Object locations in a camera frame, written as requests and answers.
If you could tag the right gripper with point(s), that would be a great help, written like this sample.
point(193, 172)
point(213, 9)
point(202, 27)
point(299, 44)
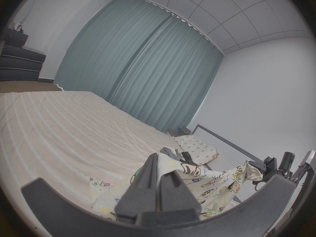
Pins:
point(270, 167)

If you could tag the wooden bedside table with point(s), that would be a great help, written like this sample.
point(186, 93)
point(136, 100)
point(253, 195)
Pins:
point(181, 131)

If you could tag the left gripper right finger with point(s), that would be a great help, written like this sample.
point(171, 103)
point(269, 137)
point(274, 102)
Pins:
point(177, 196)

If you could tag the blue-green curtain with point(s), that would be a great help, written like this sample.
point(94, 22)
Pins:
point(138, 63)

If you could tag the black chest of drawers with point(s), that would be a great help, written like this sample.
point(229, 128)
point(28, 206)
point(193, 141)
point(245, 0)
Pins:
point(19, 60)

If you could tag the pile of clothes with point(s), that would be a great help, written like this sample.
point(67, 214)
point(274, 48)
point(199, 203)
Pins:
point(177, 155)

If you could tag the white printed pillow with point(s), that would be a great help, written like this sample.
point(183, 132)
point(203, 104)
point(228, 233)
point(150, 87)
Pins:
point(195, 148)

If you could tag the bed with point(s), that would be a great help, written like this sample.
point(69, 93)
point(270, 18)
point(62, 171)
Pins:
point(61, 132)

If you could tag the white printed pyjama top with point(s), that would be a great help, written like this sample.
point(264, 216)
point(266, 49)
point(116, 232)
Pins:
point(217, 181)

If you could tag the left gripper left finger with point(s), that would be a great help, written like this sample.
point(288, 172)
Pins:
point(143, 189)

